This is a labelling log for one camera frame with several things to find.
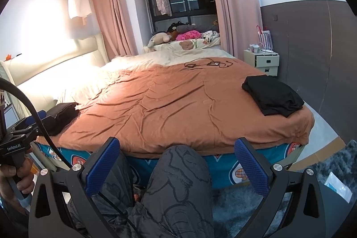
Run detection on white plastic packet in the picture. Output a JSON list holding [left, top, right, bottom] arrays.
[[324, 171, 355, 203]]

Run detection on black earphone cable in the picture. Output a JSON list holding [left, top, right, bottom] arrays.
[[184, 58, 233, 70]]

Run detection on cream padded headboard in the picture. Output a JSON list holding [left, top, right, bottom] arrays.
[[0, 32, 110, 118]]

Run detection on black pants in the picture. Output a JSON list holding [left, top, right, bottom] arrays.
[[42, 102, 81, 136], [241, 75, 305, 117]]

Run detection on blue printed bed sheet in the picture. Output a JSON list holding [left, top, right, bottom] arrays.
[[36, 142, 303, 191]]

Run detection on person's left leg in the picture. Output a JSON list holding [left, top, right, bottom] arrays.
[[67, 151, 138, 238]]

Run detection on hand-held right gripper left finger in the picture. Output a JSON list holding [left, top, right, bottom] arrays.
[[28, 137, 131, 238]]

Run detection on person's leg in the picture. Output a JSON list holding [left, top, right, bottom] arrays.
[[67, 151, 138, 238], [131, 145, 215, 238]]

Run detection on grey shaggy rug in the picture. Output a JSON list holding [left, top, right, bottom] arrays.
[[212, 139, 357, 238]]

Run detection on black bear plush toy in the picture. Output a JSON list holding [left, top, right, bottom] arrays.
[[167, 21, 189, 40]]

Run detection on cow print plush toy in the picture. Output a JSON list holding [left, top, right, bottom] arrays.
[[201, 30, 221, 45]]

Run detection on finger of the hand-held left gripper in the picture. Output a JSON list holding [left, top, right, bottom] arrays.
[[8, 126, 40, 141], [15, 110, 47, 130]]

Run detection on person's right leg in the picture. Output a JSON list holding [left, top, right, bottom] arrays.
[[131, 145, 215, 238]]

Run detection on black folded pants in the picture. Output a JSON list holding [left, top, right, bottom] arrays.
[[42, 102, 81, 136]]

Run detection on person's left hand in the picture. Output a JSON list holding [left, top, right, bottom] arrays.
[[0, 156, 36, 199]]

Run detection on pink curtain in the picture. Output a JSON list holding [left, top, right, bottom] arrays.
[[92, 0, 140, 64], [202, 0, 264, 60]]

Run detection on beige plush toy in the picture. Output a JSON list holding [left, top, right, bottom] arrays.
[[143, 32, 172, 53]]

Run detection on striped gift bag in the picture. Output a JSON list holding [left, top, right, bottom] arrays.
[[257, 25, 274, 52]]

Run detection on brown blanket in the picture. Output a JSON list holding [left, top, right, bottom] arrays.
[[36, 61, 315, 157]]

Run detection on grey pillow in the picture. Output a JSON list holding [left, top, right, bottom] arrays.
[[176, 24, 219, 33]]

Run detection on pink plush toy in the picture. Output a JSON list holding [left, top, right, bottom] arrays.
[[176, 30, 201, 42]]

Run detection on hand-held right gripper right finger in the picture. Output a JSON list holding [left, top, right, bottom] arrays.
[[234, 137, 335, 238]]

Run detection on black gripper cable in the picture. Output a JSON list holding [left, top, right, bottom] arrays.
[[0, 77, 145, 238]]

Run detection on white nightstand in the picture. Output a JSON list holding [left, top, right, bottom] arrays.
[[243, 49, 280, 77]]

